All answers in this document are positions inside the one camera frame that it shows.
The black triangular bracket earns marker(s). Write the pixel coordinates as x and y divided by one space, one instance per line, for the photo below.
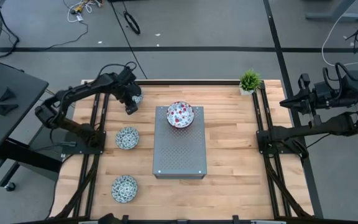
8 94
7 109

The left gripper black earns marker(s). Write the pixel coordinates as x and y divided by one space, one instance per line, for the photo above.
130 99

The grey desk leg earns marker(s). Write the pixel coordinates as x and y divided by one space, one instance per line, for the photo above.
334 16

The small potted green plant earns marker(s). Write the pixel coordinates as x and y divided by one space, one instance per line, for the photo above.
250 81

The black desk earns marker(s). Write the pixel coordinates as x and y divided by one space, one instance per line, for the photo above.
8 93

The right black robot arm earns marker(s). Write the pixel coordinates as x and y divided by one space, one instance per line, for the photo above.
322 127

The grey perforated metal riser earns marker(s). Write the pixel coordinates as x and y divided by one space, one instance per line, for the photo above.
179 152

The blue-green patterned mini bowl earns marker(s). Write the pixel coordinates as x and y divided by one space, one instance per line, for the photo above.
140 99
124 188
127 138

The black aluminium table frame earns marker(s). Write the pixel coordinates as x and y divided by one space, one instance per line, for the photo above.
213 82

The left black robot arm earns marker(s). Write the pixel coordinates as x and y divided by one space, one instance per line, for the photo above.
73 93

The red floral ceramic bowl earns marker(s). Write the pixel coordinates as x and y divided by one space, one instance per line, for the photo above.
180 114

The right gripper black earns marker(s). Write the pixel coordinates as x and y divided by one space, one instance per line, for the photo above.
323 95

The person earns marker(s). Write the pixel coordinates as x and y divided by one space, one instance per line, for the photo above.
107 218

